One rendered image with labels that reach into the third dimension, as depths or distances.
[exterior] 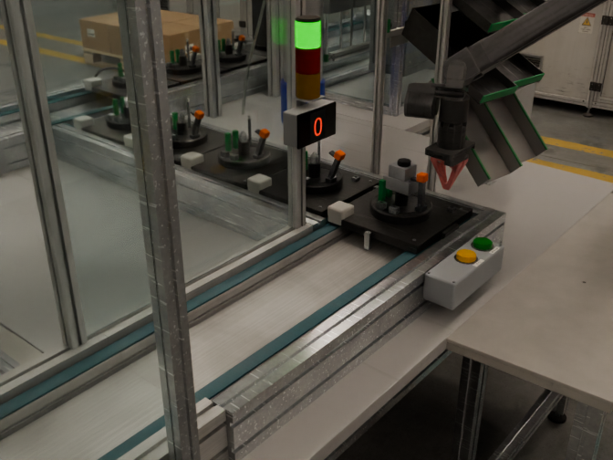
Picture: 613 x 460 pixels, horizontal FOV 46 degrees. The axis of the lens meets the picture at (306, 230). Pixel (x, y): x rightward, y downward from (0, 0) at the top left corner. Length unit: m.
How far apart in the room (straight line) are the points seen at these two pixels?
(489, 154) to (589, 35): 3.90
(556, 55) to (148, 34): 5.17
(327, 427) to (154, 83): 0.67
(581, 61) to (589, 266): 4.07
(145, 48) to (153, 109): 0.06
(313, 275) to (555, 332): 0.49
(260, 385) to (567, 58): 4.87
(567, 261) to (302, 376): 0.80
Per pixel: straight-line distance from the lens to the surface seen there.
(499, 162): 1.87
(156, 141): 0.77
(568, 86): 5.82
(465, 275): 1.45
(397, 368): 1.35
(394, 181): 1.62
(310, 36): 1.43
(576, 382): 1.39
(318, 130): 1.49
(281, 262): 1.51
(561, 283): 1.68
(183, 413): 0.96
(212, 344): 1.31
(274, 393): 1.16
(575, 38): 5.74
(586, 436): 1.46
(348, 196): 1.73
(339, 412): 1.25
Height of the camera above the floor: 1.68
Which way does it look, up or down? 27 degrees down
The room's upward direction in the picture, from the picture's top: straight up
